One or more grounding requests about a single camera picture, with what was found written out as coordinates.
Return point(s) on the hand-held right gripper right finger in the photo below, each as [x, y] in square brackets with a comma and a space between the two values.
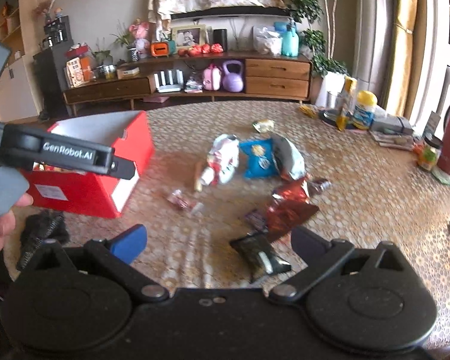
[307, 243]

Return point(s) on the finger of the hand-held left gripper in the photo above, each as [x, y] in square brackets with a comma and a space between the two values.
[125, 168]

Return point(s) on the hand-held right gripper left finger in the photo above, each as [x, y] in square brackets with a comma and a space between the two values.
[129, 242]

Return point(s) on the red foil snack bag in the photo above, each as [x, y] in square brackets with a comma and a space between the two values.
[288, 213]

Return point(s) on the red cardboard box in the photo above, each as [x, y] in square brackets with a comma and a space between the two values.
[82, 195]

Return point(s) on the black snack packet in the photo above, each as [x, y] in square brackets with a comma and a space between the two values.
[255, 251]

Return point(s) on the purple snack packet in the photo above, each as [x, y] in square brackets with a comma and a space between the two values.
[255, 219]

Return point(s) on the pink candy wrapper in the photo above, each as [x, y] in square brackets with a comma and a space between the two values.
[182, 199]

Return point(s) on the silver snack bag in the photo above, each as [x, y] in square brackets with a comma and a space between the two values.
[290, 157]

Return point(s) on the blue chip bag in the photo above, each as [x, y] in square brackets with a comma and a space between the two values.
[257, 161]

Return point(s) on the white red snack packet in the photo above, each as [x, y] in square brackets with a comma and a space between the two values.
[225, 157]

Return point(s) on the person's left hand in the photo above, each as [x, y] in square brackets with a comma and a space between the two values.
[3, 228]

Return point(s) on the black cabinet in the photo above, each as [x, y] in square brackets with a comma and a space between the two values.
[50, 82]

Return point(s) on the pink flat box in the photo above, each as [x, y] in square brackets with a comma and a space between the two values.
[155, 99]

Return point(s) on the orange white box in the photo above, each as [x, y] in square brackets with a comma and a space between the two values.
[75, 71]

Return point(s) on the black furry object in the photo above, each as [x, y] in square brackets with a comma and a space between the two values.
[41, 228]

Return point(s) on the flat cardboard box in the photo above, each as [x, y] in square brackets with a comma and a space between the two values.
[128, 72]

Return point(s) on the white router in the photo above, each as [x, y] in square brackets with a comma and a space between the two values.
[168, 80]

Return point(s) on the red gift box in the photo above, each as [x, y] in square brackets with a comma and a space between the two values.
[77, 50]

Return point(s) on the small green plant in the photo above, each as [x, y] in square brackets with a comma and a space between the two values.
[102, 57]

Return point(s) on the small stack of books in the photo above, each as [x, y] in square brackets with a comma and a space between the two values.
[193, 85]

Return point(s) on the potted plant patterned vase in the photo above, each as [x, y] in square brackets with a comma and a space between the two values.
[133, 53]

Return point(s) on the black coffee machine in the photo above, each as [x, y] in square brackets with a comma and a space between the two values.
[56, 30]

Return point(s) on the pink bag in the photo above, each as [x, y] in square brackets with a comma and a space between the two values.
[212, 78]

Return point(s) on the yellow green snack packet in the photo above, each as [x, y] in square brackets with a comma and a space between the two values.
[263, 125]

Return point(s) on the dark tray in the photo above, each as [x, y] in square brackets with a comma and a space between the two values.
[328, 117]

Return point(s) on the small yellow snack packet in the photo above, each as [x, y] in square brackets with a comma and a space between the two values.
[306, 110]

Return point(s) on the red ornament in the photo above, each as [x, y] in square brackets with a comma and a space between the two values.
[190, 51]
[217, 48]
[203, 48]

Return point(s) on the stack of magazines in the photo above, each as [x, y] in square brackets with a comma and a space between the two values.
[393, 140]

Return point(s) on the pink plush toy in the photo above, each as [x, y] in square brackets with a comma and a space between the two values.
[141, 32]

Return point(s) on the purple kettlebell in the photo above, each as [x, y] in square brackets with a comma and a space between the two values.
[232, 80]

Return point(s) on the yellow lid wipes canister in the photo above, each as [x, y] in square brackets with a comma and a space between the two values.
[363, 114]

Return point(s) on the drinking glass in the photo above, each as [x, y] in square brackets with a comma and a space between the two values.
[333, 103]

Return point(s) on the grey box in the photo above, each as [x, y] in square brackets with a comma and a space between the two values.
[392, 123]

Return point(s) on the glass jar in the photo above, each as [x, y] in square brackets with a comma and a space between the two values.
[429, 155]

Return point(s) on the tall yellow packet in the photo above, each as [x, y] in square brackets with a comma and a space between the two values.
[347, 97]

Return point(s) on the green coaster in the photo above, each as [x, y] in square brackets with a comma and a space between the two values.
[448, 180]

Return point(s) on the white planter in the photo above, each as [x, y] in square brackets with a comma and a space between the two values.
[332, 86]

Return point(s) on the black cylinder speaker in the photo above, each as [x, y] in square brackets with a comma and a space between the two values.
[220, 39]

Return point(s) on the wooden tv cabinet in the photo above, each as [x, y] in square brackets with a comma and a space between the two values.
[277, 77]

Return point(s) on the television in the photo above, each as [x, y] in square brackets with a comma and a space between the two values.
[228, 11]

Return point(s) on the white plastic bag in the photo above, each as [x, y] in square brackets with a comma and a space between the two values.
[266, 43]

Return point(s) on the teal spray bottle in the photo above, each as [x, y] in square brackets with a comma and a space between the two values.
[289, 43]

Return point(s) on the yellow curtain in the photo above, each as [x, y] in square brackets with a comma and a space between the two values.
[403, 45]

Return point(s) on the artificial green tree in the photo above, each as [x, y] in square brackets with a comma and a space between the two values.
[307, 3]

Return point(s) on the photo frame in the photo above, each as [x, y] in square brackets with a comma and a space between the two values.
[187, 37]

